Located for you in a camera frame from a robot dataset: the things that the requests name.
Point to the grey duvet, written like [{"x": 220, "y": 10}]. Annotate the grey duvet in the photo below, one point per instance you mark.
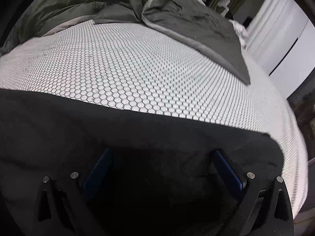
[{"x": 196, "y": 27}]

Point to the white wardrobe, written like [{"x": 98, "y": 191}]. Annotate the white wardrobe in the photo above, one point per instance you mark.
[{"x": 288, "y": 54}]

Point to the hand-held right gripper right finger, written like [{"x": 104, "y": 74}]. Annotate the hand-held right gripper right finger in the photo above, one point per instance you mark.
[{"x": 228, "y": 172}]

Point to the black pants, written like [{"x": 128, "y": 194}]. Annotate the black pants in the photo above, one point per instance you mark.
[{"x": 147, "y": 137}]

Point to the white office chair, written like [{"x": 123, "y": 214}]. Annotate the white office chair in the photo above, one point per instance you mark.
[{"x": 223, "y": 5}]

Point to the white honeycomb pattern mattress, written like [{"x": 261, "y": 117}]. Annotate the white honeycomb pattern mattress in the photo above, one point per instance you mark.
[{"x": 147, "y": 66}]

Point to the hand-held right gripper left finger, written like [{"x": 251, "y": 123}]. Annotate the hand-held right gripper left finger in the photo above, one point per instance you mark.
[{"x": 98, "y": 172}]

